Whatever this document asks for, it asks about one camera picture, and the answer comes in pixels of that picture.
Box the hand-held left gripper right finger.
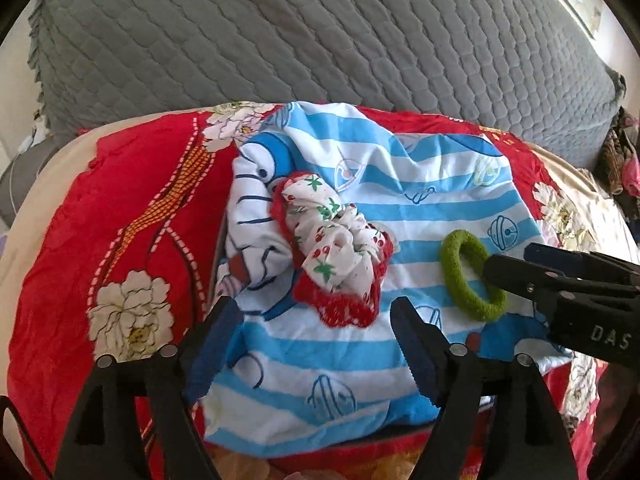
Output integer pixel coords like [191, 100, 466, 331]
[391, 296, 591, 480]

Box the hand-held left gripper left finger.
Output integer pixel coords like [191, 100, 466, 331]
[54, 296, 246, 480]

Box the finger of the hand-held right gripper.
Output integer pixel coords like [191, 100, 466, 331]
[522, 242, 640, 289]
[481, 254, 627, 307]

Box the green hair tie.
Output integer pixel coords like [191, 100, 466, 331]
[440, 230, 508, 322]

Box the cherry print scrunchie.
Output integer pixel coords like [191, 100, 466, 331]
[270, 171, 396, 330]

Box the pile of clothes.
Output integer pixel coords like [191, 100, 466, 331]
[595, 107, 640, 231]

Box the blue striped cloth-lined tray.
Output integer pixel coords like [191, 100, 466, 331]
[202, 101, 573, 461]

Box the red floral blanket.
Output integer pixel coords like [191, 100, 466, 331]
[0, 102, 640, 480]

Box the grey cushion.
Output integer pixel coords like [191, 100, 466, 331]
[0, 142, 66, 231]

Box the grey quilted sofa cover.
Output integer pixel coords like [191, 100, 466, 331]
[27, 0, 628, 171]

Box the white cable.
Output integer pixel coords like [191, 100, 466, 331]
[6, 127, 38, 226]

